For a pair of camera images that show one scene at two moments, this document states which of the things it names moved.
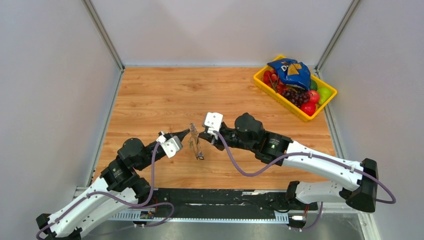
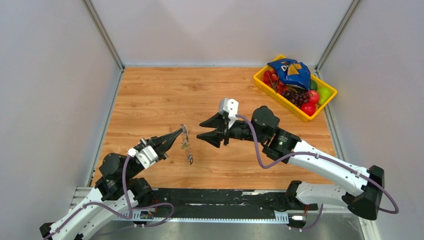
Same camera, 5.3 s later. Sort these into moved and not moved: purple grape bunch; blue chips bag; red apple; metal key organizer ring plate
Moved: metal key organizer ring plate
Not moved: blue chips bag; red apple; purple grape bunch
